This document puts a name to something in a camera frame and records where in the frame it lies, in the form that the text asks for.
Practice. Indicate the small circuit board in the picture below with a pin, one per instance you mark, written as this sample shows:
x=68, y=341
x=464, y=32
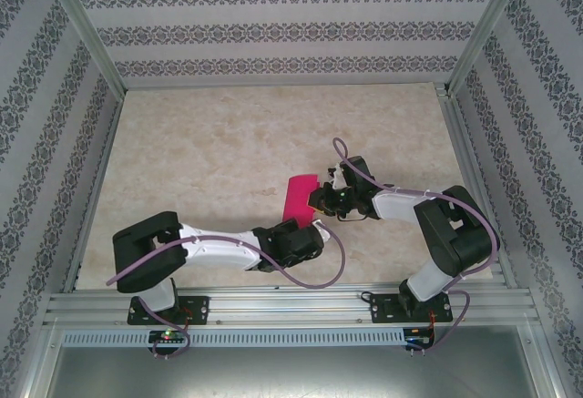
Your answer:
x=166, y=336
x=419, y=340

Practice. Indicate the aluminium frame post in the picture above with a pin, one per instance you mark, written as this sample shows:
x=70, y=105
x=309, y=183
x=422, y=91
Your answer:
x=83, y=24
x=488, y=24

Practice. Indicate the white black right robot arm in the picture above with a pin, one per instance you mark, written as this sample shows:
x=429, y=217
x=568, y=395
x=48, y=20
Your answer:
x=396, y=204

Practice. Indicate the grey metal panel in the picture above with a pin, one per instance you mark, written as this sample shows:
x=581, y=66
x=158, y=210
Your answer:
x=291, y=375

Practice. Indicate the aluminium side rail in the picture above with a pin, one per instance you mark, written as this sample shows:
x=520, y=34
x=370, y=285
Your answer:
x=474, y=166
x=95, y=188

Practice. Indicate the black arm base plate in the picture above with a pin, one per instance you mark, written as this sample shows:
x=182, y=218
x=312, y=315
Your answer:
x=382, y=309
x=196, y=309

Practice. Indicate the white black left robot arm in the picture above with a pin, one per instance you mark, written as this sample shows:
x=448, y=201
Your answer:
x=214, y=247

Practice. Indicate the long aluminium mounting rail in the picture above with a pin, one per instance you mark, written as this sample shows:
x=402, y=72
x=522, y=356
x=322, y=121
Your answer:
x=291, y=302

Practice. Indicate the pink paper sheet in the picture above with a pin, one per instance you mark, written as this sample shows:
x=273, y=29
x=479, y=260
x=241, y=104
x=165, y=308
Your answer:
x=298, y=197

